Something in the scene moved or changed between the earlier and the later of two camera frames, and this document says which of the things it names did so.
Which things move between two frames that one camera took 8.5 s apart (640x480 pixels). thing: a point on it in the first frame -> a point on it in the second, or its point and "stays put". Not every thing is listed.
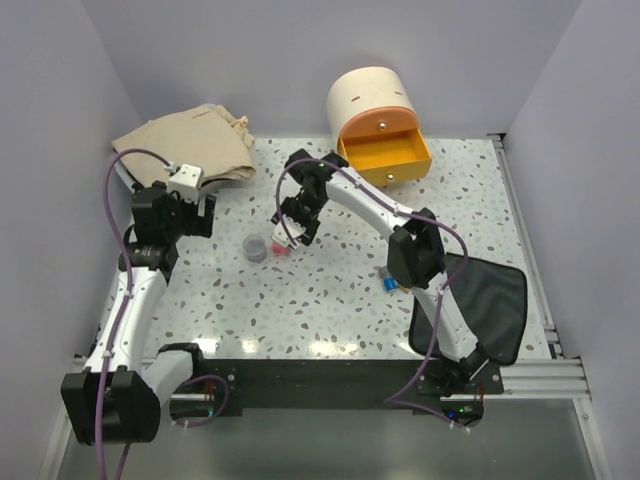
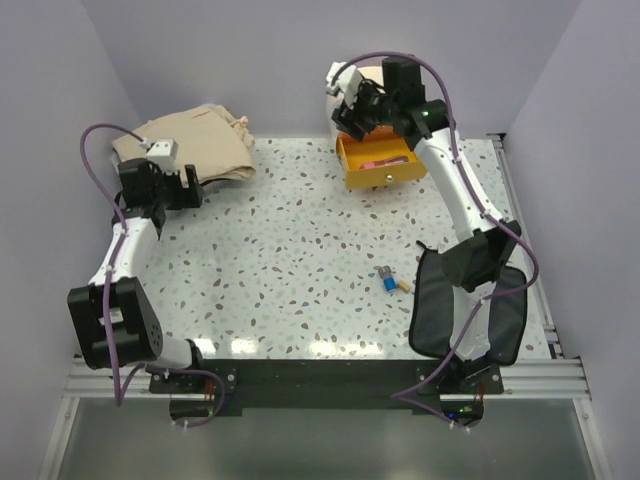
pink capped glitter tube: (278, 249) -> (382, 162)
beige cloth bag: (210, 139) stays put
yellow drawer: (390, 158) stays put
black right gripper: (286, 208) -> (345, 118)
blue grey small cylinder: (389, 283) stays put
